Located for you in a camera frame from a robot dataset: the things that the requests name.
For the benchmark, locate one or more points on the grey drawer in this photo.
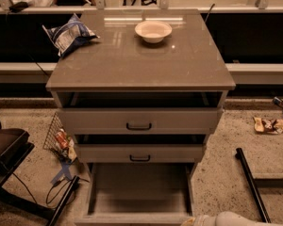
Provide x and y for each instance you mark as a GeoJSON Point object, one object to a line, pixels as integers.
{"type": "Point", "coordinates": [124, 113]}
{"type": "Point", "coordinates": [140, 148]}
{"type": "Point", "coordinates": [137, 194]}

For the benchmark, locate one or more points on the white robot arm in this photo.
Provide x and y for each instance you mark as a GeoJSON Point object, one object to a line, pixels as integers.
{"type": "Point", "coordinates": [224, 219]}

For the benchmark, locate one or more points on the blue chip bag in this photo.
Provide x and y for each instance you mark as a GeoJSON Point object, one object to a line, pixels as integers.
{"type": "Point", "coordinates": [70, 36]}

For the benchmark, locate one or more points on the black table leg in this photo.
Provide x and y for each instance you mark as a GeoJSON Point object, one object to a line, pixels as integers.
{"type": "Point", "coordinates": [252, 185]}
{"type": "Point", "coordinates": [63, 201]}

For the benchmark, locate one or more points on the grey drawer cabinet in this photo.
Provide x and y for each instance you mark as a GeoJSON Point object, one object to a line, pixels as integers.
{"type": "Point", "coordinates": [121, 61]}

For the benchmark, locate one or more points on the wire mesh basket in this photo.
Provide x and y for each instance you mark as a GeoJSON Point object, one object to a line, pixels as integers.
{"type": "Point", "coordinates": [50, 144]}

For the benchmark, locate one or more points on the red snack packet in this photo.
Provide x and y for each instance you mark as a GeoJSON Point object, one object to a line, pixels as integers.
{"type": "Point", "coordinates": [61, 139]}

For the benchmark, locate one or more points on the black left table leg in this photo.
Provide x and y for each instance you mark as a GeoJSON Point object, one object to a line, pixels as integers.
{"type": "Point", "coordinates": [63, 201]}

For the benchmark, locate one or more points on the brown snack wrapper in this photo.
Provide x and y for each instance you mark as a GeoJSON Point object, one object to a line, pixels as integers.
{"type": "Point", "coordinates": [272, 127]}

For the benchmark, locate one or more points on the black right table leg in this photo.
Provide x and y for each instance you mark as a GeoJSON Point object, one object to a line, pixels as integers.
{"type": "Point", "coordinates": [252, 185]}

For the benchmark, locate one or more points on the white bowl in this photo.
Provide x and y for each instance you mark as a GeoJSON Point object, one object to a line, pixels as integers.
{"type": "Point", "coordinates": [153, 31]}

